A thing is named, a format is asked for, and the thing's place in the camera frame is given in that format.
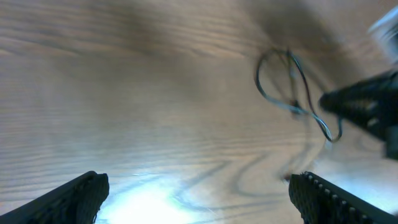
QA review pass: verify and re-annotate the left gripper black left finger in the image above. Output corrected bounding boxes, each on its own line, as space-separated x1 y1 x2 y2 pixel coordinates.
1 171 109 224

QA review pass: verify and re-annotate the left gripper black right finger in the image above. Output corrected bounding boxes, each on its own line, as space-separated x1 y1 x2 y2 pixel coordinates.
289 172 397 224

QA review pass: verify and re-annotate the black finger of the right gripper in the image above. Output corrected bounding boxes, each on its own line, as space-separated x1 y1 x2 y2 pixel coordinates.
319 70 397 160

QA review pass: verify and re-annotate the black usb cable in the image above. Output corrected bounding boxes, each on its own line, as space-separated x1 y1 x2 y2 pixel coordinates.
254 48 343 144

